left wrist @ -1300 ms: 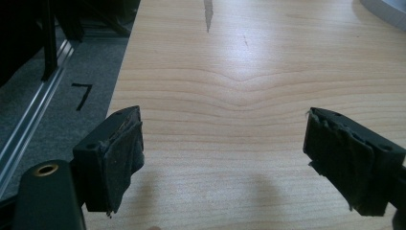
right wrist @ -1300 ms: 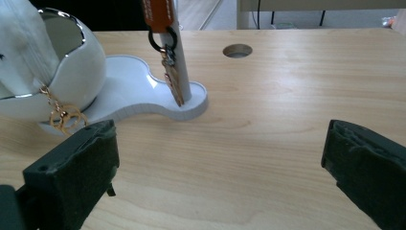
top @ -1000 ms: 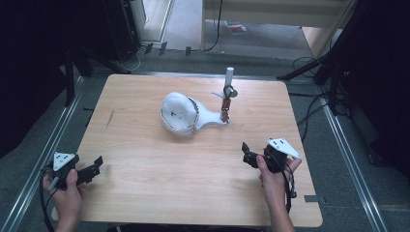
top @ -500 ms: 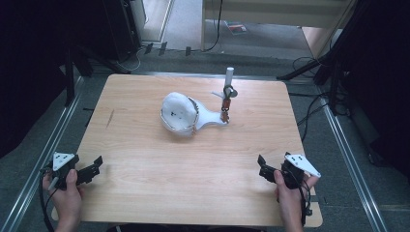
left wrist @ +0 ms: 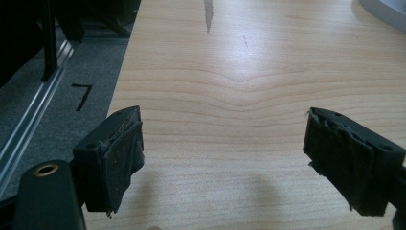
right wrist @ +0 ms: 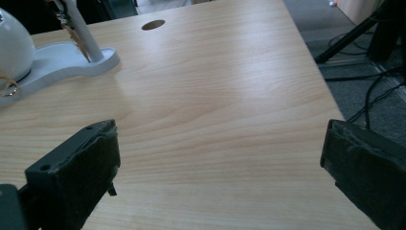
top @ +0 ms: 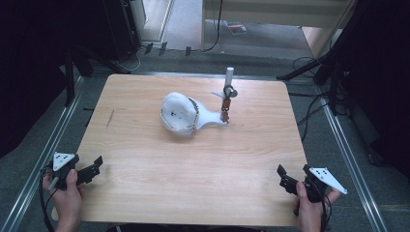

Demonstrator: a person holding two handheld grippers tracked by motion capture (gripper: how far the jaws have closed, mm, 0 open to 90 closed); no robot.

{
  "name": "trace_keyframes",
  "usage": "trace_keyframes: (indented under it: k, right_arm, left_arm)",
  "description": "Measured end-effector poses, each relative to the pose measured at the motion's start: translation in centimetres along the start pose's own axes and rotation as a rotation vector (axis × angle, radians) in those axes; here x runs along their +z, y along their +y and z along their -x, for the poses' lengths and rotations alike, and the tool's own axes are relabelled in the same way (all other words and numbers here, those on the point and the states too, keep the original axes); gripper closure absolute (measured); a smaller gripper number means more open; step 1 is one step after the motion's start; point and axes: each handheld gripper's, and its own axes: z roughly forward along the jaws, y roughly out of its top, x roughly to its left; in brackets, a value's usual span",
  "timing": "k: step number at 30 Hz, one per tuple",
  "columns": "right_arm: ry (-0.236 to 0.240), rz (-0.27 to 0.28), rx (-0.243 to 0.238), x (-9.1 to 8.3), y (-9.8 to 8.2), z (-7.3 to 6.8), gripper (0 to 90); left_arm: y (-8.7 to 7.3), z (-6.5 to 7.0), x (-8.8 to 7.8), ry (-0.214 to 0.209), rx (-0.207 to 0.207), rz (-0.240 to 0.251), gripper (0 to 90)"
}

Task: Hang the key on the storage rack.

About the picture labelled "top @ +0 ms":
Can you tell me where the person's right hand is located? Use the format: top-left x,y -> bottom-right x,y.
292,181 -> 342,227

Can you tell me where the metal chain bracelet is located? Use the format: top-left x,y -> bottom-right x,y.
160,96 -> 200,137

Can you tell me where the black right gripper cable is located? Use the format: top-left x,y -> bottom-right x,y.
318,185 -> 334,232

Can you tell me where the black hanging cable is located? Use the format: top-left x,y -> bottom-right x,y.
200,0 -> 224,53

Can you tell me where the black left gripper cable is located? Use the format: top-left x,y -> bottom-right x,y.
38,168 -> 61,232

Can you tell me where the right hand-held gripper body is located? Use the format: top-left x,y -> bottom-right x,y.
302,163 -> 349,204

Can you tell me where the light wooden shelf unit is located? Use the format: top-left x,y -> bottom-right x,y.
200,0 -> 358,60

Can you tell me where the metal floor rail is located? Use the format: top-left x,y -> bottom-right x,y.
318,93 -> 390,232
0,75 -> 87,232
129,71 -> 291,80

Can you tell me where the brown keychain with metal ring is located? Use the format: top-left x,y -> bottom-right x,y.
220,84 -> 240,125

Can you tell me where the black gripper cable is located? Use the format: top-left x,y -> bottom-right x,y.
318,185 -> 334,232
38,168 -> 61,232

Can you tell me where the person's left hand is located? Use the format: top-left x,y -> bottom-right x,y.
42,168 -> 84,226

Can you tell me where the black floor cable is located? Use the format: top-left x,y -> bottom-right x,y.
288,91 -> 332,143
291,55 -> 324,79

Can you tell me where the person's dark clothing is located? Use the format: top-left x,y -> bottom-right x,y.
105,222 -> 269,232

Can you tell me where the white floor cable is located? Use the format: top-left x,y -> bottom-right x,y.
115,43 -> 144,73

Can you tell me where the black cabinet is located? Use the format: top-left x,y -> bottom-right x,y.
102,0 -> 143,63

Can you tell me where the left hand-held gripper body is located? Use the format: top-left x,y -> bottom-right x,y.
41,151 -> 80,191

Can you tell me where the magazine with red cover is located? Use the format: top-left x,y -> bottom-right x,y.
223,20 -> 249,36

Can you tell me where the dark curtain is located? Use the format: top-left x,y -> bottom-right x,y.
0,0 -> 73,160
335,0 -> 410,177

